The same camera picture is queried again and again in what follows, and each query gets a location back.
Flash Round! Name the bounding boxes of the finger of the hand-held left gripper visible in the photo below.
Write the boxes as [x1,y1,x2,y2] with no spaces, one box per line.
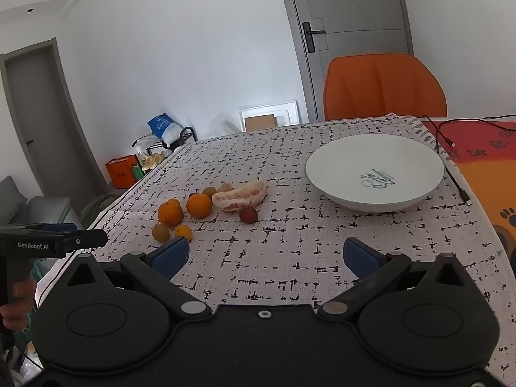
[8,223,78,233]
[64,229,109,250]

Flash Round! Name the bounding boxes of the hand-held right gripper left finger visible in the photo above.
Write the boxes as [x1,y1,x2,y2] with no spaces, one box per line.
[64,236,212,324]

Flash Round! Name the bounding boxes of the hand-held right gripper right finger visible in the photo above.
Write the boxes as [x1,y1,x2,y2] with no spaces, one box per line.
[318,236,479,323]

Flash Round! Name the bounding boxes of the large orange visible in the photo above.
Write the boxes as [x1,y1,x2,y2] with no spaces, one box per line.
[186,193,213,219]

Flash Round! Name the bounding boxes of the white bowl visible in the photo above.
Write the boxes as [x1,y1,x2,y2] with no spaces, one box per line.
[305,133,446,213]

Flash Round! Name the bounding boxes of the peeled pomelo segment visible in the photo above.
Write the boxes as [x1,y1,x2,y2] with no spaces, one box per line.
[212,181,268,213]

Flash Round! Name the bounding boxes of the person's left hand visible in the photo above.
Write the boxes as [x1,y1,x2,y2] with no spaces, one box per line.
[0,276,38,332]

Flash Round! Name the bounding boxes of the green floor mat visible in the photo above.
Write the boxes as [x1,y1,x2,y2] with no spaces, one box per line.
[80,193,122,228]

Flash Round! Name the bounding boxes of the grey sofa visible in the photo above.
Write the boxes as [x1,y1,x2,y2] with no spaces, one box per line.
[0,175,71,230]

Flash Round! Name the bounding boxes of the orange box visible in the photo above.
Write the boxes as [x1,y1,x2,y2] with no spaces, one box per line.
[105,155,138,189]

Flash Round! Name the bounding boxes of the yellow slippers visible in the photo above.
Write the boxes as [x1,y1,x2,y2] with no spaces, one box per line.
[143,151,168,170]

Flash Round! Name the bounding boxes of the grey-green door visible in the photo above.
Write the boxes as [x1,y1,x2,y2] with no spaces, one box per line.
[0,39,109,218]

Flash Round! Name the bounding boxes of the black rack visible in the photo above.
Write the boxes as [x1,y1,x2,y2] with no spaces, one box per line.
[133,127,198,158]

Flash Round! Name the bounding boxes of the white patterned tablecloth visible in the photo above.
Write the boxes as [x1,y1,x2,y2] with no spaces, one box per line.
[34,113,516,372]

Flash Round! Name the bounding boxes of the blue plastic bag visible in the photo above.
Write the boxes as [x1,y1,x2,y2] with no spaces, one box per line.
[147,113,180,144]

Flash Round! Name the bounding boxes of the orange chair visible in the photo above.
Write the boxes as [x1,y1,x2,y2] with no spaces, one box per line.
[323,53,448,122]

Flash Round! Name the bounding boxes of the grey door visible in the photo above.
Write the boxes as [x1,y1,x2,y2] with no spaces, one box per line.
[276,0,415,124]

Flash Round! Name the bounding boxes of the black usb cable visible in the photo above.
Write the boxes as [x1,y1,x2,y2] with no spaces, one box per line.
[421,119,516,267]

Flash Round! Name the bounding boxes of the white picture frame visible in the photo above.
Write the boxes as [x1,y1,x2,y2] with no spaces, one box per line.
[239,100,301,132]

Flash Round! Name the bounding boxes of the black door handle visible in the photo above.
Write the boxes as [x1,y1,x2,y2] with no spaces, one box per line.
[302,21,325,53]

